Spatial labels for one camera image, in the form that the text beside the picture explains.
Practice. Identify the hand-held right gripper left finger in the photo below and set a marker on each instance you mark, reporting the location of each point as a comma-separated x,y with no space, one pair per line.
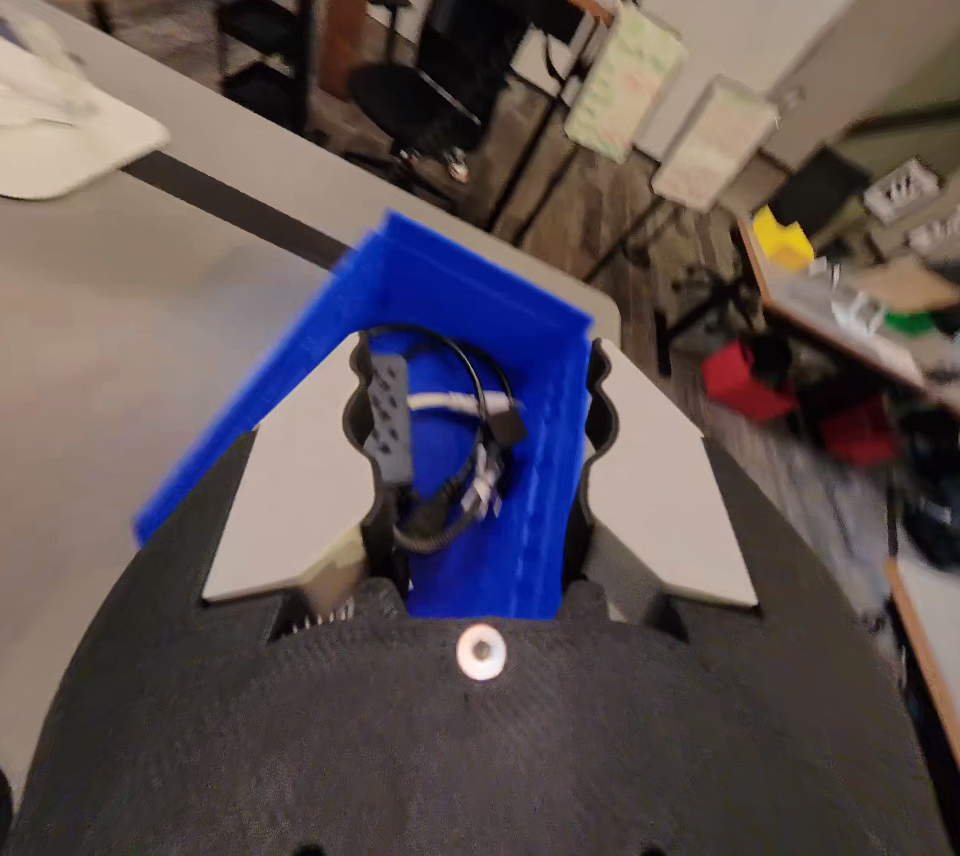
300,496

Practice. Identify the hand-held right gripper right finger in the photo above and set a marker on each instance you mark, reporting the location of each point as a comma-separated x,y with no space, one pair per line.
660,496

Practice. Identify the black power plug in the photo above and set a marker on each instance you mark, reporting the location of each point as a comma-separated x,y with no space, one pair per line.
508,425

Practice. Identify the blue plastic bin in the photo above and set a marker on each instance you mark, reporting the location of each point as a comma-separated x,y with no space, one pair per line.
480,278

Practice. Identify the red bag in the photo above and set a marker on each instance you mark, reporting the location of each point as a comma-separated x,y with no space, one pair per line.
739,380
855,432

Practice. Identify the cluttered wooden edged table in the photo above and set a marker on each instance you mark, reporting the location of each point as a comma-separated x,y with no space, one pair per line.
825,338

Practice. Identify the yellow plastic bin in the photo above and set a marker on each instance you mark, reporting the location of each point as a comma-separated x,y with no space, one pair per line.
784,245

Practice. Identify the white marked board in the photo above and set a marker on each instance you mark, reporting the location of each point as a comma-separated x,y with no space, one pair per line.
630,83
712,143

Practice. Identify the white outlet block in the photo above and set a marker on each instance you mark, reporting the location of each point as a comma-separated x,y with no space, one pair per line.
900,190

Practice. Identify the black shelf rack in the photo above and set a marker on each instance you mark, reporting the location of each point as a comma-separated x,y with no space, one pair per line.
259,91

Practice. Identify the black office chair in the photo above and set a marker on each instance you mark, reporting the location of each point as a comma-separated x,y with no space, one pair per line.
405,95

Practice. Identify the white document stand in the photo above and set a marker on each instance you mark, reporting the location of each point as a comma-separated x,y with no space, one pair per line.
67,143

